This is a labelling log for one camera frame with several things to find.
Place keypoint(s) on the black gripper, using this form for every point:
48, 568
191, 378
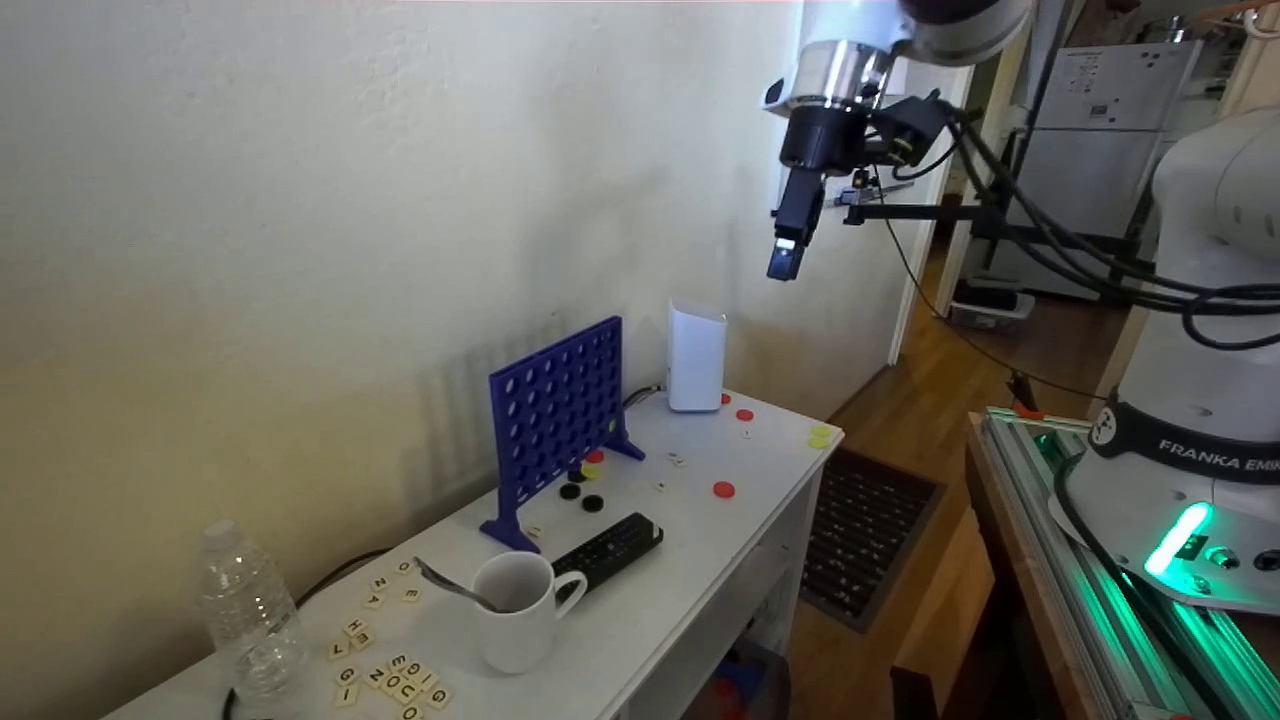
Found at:
824, 141

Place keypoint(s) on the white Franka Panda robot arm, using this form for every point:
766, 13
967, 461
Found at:
1200, 386

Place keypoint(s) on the blue connect four gameboard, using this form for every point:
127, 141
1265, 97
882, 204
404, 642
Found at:
553, 400

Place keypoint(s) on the yellow game chip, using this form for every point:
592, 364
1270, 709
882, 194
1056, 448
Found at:
582, 468

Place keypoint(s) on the black game chip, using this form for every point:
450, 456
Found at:
571, 491
592, 500

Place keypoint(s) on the white router box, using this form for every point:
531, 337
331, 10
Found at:
698, 356

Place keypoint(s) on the yellow sticky note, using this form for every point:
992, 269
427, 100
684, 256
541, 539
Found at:
822, 436

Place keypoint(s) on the red black clamp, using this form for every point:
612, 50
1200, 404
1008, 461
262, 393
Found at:
1027, 400

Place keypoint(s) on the white metal cabinet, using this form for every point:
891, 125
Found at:
1104, 133

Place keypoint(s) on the white side table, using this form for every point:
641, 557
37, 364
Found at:
784, 533

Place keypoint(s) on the black floor vent grille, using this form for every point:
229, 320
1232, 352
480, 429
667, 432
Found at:
864, 533

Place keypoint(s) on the black remote control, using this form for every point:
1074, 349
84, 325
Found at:
609, 547

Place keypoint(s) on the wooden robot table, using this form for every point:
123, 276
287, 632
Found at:
1027, 575

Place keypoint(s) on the blue red plastic toy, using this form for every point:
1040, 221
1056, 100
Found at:
740, 687

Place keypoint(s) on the white ceramic mug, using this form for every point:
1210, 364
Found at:
513, 632

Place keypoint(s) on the metal spoon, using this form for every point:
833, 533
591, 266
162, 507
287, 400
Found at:
443, 583

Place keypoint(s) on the small wooden letter tile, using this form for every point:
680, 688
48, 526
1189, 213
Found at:
402, 694
340, 651
402, 565
377, 672
402, 660
427, 672
359, 627
377, 597
349, 688
409, 595
432, 694
409, 712

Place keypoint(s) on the aluminium mounting rails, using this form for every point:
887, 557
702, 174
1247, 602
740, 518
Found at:
1133, 666

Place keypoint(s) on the clear plastic bottle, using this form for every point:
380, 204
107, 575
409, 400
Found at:
244, 602

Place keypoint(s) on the black camera stand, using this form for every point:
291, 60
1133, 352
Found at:
921, 211

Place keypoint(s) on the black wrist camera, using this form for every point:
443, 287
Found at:
915, 130

